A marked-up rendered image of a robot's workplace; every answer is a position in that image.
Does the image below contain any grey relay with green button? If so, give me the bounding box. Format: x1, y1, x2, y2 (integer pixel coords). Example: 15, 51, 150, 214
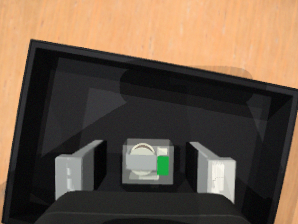
122, 138, 174, 185

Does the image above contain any black rectangular tray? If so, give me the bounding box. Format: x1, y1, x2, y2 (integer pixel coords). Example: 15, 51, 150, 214
1, 39, 298, 224

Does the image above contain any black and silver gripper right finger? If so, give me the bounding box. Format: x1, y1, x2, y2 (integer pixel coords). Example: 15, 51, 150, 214
185, 142, 236, 204

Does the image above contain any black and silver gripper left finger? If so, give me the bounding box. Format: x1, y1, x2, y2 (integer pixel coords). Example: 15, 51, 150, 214
55, 140, 107, 200

